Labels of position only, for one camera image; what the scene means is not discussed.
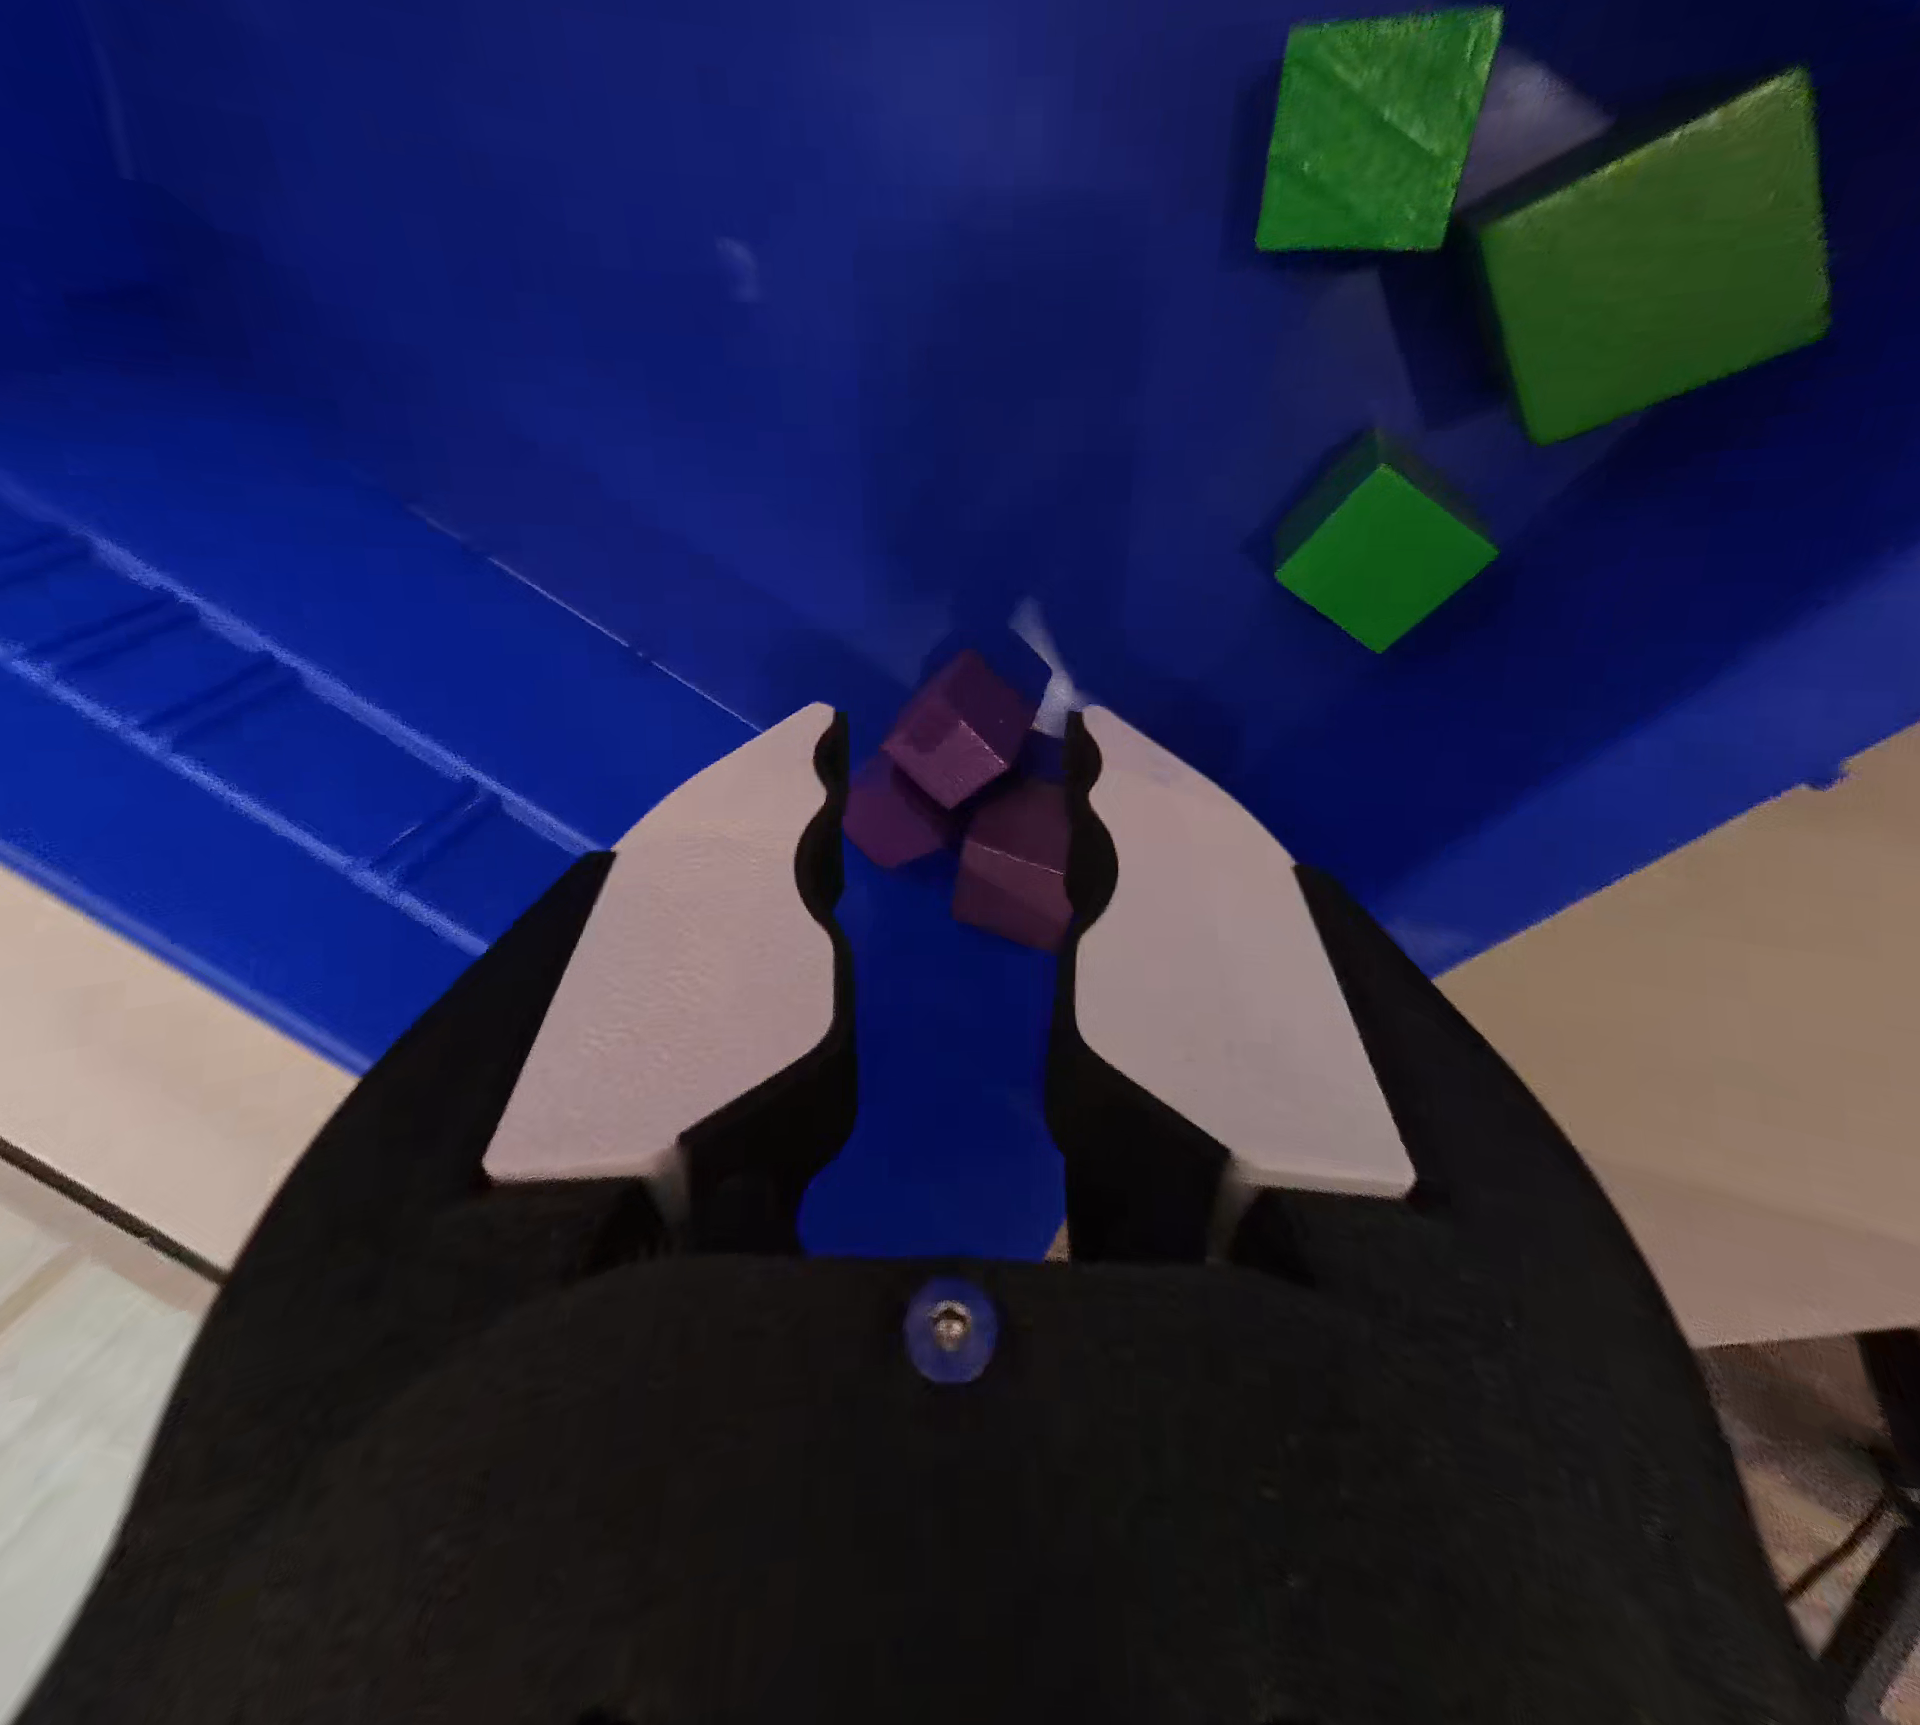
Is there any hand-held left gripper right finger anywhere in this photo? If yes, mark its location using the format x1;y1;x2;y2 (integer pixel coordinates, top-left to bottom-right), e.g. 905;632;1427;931
1043;703;1421;1266

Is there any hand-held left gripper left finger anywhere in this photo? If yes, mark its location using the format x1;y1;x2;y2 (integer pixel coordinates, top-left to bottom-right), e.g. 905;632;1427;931
481;703;860;1233

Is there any purple wooden cube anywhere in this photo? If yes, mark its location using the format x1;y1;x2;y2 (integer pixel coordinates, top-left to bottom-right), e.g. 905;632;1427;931
840;757;962;873
949;780;1074;954
882;648;1040;812

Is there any green wooden cube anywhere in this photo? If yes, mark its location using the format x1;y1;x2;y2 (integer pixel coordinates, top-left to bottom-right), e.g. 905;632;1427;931
1273;433;1502;657
1255;6;1507;255
1463;67;1836;446

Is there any blue plastic bin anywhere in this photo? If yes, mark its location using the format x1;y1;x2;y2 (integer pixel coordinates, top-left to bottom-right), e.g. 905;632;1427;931
0;0;1920;1264

